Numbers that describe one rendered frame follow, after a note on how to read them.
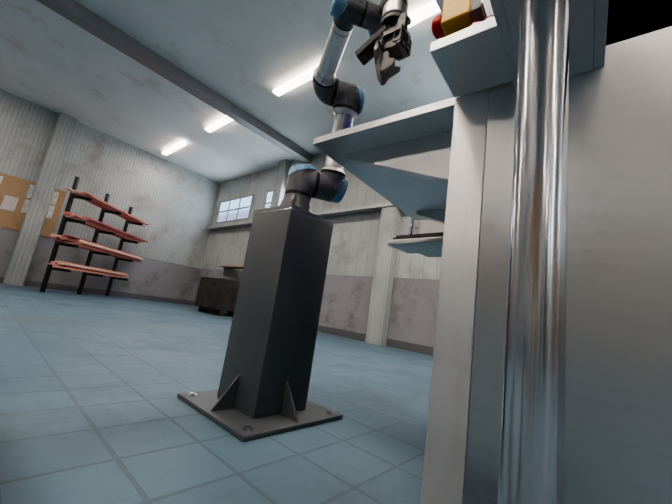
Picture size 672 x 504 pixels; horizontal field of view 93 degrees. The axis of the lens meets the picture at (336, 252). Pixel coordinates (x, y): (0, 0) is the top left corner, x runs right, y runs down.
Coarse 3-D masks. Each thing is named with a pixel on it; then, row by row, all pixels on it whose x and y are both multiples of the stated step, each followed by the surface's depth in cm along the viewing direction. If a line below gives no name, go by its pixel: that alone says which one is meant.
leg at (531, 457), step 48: (528, 0) 37; (576, 0) 40; (528, 48) 36; (528, 96) 34; (528, 144) 33; (528, 192) 32; (528, 240) 31; (528, 288) 30; (528, 336) 29; (528, 384) 28; (528, 432) 28; (528, 480) 27
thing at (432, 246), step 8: (392, 240) 160; (400, 240) 157; (408, 240) 153; (416, 240) 150; (424, 240) 147; (432, 240) 144; (440, 240) 142; (400, 248) 165; (408, 248) 162; (416, 248) 160; (424, 248) 157; (432, 248) 155; (440, 248) 152
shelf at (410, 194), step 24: (384, 120) 76; (408, 120) 73; (432, 120) 72; (336, 144) 89; (360, 144) 87; (384, 144) 85; (360, 168) 101; (384, 192) 117; (408, 192) 114; (432, 192) 111
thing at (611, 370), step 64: (640, 64) 47; (512, 128) 56; (576, 128) 50; (640, 128) 46; (576, 192) 48; (640, 192) 44; (576, 256) 47; (640, 256) 42; (576, 320) 45; (640, 320) 41; (576, 384) 43; (640, 384) 40; (576, 448) 42; (640, 448) 38
